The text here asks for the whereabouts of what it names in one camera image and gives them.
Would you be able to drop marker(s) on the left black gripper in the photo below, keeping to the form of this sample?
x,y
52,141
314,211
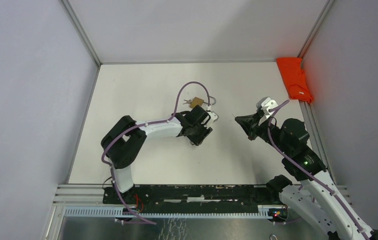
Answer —
x,y
205,132

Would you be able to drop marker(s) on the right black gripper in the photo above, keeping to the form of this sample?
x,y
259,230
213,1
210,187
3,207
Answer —
x,y
250,123

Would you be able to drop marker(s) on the large brass padlock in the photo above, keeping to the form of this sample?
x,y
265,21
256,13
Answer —
x,y
200,102

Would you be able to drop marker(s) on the silver keys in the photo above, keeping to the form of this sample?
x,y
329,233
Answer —
x,y
187,101

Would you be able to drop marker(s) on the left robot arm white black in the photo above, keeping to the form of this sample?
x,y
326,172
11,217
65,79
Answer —
x,y
122,144

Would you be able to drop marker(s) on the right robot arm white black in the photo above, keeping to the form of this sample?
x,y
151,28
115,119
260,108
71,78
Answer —
x,y
327,211

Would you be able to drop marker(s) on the orange folded cloth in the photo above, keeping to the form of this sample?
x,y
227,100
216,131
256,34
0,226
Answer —
x,y
294,79

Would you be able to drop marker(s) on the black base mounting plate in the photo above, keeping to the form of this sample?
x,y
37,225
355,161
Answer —
x,y
194,199

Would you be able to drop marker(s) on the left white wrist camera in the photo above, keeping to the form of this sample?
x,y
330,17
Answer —
x,y
212,117

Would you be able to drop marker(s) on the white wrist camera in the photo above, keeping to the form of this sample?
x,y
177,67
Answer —
x,y
212,117
266,105

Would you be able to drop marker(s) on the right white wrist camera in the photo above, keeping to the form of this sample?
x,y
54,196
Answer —
x,y
266,105

